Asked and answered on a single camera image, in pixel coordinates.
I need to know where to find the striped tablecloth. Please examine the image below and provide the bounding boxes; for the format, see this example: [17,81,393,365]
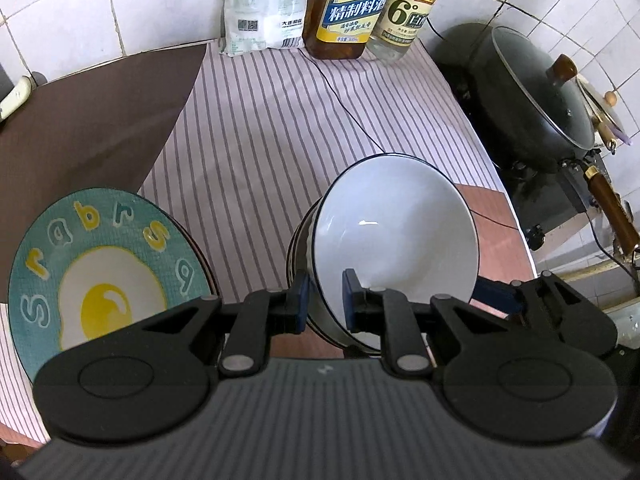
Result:
[0,40,536,441]

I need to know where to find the wooden handled utensil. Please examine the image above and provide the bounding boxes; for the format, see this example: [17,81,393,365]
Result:
[575,75,635,152]

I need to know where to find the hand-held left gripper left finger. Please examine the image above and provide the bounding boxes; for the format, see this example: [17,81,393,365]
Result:
[140,270,313,378]

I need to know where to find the cooking wine bottle yellow label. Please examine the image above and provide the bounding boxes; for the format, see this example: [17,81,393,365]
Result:
[301,0,405,60]

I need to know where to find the cream cutting board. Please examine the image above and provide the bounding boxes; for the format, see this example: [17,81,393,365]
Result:
[0,76,33,122]

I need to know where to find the dark wok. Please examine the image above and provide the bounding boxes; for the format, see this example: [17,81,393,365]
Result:
[432,22,640,256]

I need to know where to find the brown table mat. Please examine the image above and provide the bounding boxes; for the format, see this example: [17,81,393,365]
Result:
[0,42,211,241]

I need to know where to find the white ribbed bowl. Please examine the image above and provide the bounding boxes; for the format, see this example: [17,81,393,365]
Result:
[283,212,313,311]
[306,154,479,353]
[292,199,333,331]

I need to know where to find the blue fried egg plate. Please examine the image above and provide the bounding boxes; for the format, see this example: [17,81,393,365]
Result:
[7,187,213,391]

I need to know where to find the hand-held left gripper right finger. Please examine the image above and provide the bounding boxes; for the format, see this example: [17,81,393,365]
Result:
[341,269,501,377]

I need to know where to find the thin black cable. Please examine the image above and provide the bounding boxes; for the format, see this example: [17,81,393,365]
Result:
[299,47,518,228]

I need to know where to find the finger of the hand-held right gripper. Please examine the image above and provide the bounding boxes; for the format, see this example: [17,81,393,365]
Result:
[472,270,566,322]

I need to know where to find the clear vinegar bottle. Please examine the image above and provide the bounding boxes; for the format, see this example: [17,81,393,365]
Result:
[366,0,453,63]

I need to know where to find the black gas stove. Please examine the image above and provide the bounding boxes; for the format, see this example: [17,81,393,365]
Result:
[492,145,640,311]

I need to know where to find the white salt bag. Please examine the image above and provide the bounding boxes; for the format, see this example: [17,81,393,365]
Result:
[212,0,311,57]

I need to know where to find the glass wok lid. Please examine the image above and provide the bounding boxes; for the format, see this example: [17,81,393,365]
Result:
[490,25,598,152]

